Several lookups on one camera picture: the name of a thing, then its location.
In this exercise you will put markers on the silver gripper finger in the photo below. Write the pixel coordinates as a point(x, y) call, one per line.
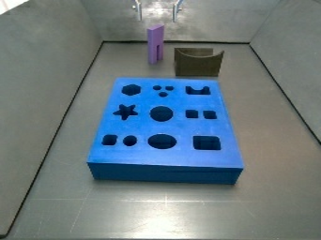
point(136, 6)
point(175, 9)

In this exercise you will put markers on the blue foam shape board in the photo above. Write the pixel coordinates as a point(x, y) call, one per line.
point(166, 132)

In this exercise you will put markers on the purple double-square peg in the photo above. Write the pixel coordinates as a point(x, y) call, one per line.
point(155, 33)

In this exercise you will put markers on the dark curved stand block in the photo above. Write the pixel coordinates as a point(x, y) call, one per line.
point(197, 62)

